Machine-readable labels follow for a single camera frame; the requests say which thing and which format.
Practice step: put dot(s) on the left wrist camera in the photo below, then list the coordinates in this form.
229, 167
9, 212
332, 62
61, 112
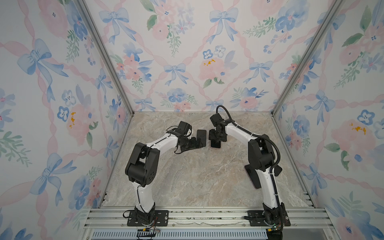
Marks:
183, 129

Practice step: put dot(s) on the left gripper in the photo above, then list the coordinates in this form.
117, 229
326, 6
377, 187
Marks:
193, 145

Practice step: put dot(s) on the corner aluminium post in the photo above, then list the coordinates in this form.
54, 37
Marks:
330, 16
90, 24

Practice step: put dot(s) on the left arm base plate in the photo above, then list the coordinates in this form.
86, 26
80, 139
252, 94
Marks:
136, 218

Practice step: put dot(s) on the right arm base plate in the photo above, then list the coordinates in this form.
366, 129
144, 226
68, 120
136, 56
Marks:
263, 219

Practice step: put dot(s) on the black phone case right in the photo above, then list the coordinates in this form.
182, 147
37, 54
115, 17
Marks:
277, 170

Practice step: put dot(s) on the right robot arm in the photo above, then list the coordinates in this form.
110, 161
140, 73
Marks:
263, 156

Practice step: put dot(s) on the left corner aluminium post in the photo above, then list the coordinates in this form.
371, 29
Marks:
90, 24

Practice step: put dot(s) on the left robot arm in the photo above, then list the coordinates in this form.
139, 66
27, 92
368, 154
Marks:
142, 169

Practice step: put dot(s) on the light blue phone case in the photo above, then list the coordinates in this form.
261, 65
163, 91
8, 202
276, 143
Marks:
201, 138

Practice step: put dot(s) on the right corner aluminium post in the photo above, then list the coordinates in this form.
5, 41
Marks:
330, 16

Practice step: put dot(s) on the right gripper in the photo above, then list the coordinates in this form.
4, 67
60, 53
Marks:
211, 136

